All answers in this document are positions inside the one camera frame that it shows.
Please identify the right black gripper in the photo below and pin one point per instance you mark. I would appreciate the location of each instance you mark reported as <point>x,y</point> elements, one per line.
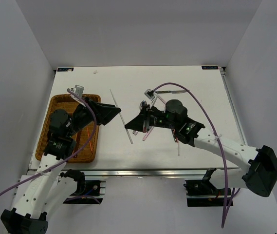
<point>141,123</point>

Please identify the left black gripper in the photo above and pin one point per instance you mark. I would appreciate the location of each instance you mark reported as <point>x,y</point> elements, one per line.
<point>103,112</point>

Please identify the orange chopstick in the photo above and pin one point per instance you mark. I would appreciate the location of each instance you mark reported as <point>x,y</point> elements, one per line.
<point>89,139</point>

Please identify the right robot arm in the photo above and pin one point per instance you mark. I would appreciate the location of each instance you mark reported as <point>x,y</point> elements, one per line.
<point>257,167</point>

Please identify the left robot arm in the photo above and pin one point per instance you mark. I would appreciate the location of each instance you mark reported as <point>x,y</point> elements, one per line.
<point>51,187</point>

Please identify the brown wicker cutlery tray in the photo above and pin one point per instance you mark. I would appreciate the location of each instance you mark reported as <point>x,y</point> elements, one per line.
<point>87,154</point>

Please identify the left blue table label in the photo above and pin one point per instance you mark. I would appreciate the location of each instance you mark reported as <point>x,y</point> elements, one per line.
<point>65,69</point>

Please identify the blue table label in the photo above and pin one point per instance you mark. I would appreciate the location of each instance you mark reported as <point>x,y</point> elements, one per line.
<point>209,67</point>
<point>65,69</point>

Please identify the right blue table label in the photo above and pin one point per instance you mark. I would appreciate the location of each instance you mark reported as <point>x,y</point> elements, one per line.
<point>209,67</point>

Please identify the pink handled fork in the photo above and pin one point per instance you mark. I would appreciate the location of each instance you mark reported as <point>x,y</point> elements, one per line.
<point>147,134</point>

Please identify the dark handled spoon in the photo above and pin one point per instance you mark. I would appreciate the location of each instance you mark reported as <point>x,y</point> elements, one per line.
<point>143,103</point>

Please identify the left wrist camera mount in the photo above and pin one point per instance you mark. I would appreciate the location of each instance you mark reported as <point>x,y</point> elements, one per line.
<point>76,93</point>

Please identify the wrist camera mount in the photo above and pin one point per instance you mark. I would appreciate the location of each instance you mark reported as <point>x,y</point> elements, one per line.
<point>151,95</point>
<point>76,93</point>

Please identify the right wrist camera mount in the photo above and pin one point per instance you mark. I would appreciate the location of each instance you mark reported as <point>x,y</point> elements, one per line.
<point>151,95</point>

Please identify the pink handled table knife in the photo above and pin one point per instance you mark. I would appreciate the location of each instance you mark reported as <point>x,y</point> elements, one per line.
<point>161,99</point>

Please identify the dark handled fork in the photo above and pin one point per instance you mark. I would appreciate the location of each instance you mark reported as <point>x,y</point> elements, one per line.
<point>174,136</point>

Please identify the dark handled table knife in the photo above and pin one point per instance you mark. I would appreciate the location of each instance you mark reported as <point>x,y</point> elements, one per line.
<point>171,92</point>

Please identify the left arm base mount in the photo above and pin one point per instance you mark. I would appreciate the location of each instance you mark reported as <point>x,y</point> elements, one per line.
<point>87,191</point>

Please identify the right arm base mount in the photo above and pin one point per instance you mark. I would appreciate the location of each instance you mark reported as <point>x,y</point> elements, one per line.
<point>201,194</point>

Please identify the aluminium table rail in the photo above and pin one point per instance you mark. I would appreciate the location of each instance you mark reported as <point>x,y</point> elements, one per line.
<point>233,108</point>

